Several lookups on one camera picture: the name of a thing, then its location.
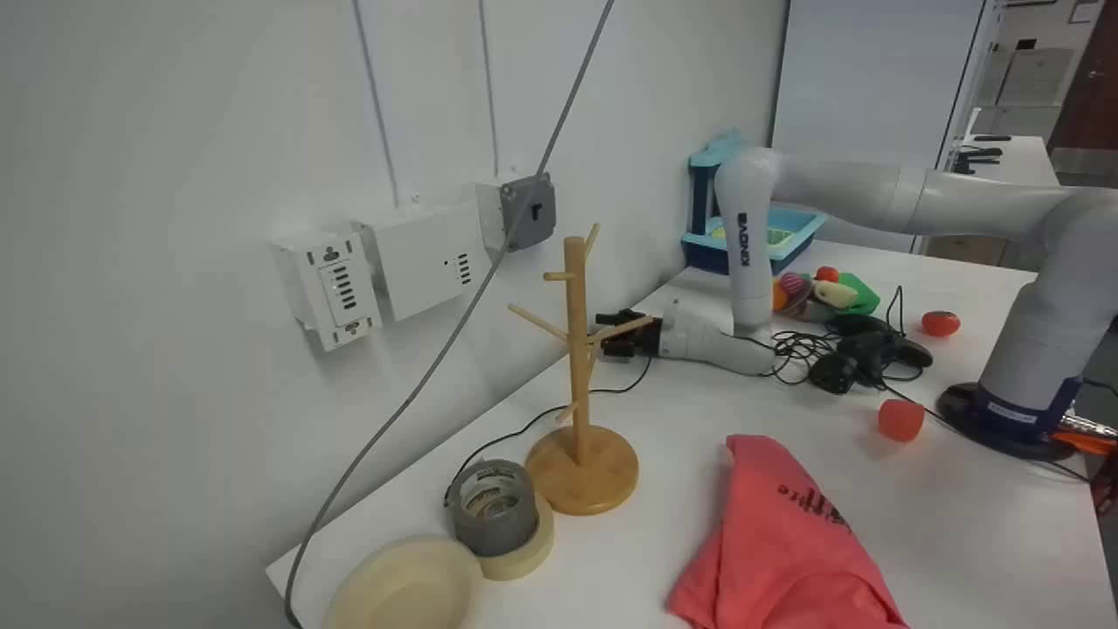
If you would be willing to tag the wooden mug tree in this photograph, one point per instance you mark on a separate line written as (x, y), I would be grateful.
(582, 471)

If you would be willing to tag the red flat toy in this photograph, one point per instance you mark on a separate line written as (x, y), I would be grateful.
(942, 322)

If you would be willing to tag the beige tape roll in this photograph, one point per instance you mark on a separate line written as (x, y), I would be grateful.
(524, 562)

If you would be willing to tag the grey junction box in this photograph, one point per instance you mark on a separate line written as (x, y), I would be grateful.
(524, 212)

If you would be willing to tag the blue white spray bottle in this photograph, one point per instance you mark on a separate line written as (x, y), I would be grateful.
(709, 250)

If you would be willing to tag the small red toy piece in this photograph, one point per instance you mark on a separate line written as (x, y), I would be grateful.
(826, 275)

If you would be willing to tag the plain white wall box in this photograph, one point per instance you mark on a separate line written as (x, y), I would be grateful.
(419, 263)

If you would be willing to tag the cream plastic bowl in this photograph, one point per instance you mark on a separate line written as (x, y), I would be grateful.
(404, 587)

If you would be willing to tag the grey tape roll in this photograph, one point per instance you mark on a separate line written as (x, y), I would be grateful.
(489, 540)

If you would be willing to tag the pink round toy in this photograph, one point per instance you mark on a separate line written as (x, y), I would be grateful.
(791, 293)

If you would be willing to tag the orange table clamp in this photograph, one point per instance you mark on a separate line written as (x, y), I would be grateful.
(1088, 438)

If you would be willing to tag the green yellow toy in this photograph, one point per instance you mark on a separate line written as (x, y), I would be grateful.
(857, 293)

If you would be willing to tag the white wall conduit pipe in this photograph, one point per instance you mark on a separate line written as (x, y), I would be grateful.
(489, 88)
(375, 107)

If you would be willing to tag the coral pink shirt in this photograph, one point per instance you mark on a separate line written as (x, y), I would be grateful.
(782, 545)

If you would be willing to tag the brown wooden door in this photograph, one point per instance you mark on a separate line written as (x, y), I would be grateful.
(1091, 88)

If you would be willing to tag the white wall socket box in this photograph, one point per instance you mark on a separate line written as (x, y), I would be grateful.
(338, 284)

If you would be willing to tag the black game controller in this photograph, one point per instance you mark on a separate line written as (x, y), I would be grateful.
(884, 342)

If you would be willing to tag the white background desk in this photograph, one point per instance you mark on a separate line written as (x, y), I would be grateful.
(1001, 151)

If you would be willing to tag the white idle robot arm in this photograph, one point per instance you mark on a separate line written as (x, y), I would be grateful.
(1048, 230)

